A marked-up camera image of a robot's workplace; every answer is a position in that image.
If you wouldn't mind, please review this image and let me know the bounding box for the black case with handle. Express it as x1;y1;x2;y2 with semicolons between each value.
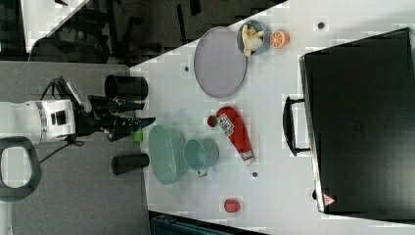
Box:
299;27;415;224

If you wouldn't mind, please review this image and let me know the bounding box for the black cylinder cup upper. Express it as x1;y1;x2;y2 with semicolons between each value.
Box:
105;75;149;101

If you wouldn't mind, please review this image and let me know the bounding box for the black cable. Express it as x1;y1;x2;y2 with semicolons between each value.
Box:
38;76;86;165

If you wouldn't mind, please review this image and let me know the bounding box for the small red toy fruit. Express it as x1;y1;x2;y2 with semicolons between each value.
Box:
207;116;217;127

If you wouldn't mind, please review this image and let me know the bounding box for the yellow toy in bowl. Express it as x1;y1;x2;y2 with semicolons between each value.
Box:
242;24;264;57

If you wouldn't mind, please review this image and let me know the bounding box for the orange slice toy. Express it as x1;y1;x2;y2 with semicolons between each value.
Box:
270;30;290;49

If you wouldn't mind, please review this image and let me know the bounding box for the grey round plate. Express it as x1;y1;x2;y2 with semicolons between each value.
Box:
194;26;247;98

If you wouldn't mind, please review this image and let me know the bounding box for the red ketchup bottle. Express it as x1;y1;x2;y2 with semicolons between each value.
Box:
216;106;255;165

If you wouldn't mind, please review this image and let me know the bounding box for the red strawberry toy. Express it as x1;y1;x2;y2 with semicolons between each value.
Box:
224;199;241;213

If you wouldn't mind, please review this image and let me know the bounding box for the green metal cup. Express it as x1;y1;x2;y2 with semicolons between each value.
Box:
183;138;219;177

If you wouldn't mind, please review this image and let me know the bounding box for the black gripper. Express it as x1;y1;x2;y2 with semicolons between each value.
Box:
73;95;156;142

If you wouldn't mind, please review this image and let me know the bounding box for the black cylinder cup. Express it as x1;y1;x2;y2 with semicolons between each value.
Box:
111;154;150;175
105;75;149;101

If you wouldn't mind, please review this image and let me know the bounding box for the blue bowl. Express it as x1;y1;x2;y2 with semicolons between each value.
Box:
237;20;270;57

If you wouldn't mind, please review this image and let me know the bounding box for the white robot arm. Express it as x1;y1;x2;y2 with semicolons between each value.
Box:
1;95;156;202

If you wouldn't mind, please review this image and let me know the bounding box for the black cylinder cup lower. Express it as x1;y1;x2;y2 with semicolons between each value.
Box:
111;154;150;175

